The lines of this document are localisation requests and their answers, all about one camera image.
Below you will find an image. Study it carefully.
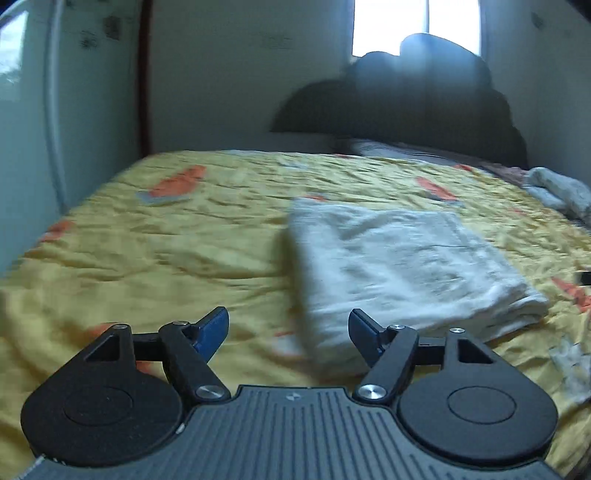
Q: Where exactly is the white textured pant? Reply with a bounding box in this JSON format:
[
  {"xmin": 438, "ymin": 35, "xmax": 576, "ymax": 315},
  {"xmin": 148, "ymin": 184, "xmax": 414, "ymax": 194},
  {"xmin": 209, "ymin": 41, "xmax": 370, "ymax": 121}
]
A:
[{"xmin": 287, "ymin": 198, "xmax": 549, "ymax": 377}]

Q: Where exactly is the grey white crumpled cloth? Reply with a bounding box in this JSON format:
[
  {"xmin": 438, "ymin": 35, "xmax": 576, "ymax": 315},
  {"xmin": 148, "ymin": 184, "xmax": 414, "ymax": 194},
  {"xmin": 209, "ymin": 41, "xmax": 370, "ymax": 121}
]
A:
[{"xmin": 523, "ymin": 167, "xmax": 591, "ymax": 225}]

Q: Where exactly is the yellow patterned bedsheet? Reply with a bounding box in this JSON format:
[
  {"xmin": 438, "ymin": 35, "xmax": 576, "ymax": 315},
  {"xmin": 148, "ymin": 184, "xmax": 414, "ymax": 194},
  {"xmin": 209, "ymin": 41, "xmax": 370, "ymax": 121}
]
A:
[{"xmin": 1, "ymin": 151, "xmax": 590, "ymax": 479}]

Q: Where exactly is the patterned pillow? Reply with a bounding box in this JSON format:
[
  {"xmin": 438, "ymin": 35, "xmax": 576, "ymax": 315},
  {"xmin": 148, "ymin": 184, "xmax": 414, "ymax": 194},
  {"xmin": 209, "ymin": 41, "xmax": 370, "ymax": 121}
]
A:
[{"xmin": 335, "ymin": 138, "xmax": 483, "ymax": 167}]

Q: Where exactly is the dark scalloped headboard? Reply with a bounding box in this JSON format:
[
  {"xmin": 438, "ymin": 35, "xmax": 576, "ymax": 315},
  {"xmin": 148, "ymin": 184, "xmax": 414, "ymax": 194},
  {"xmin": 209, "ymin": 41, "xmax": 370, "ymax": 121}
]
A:
[{"xmin": 270, "ymin": 33, "xmax": 528, "ymax": 169}]

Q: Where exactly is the white wardrobe door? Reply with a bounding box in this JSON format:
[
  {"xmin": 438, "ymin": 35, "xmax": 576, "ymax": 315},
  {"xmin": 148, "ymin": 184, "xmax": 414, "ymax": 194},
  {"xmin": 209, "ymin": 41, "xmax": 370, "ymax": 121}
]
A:
[{"xmin": 1, "ymin": 0, "xmax": 143, "ymax": 271}]

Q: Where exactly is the bright window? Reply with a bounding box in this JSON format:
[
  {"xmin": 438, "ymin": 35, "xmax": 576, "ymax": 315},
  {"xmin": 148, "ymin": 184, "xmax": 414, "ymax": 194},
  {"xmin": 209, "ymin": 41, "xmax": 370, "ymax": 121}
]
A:
[{"xmin": 352, "ymin": 0, "xmax": 483, "ymax": 57}]

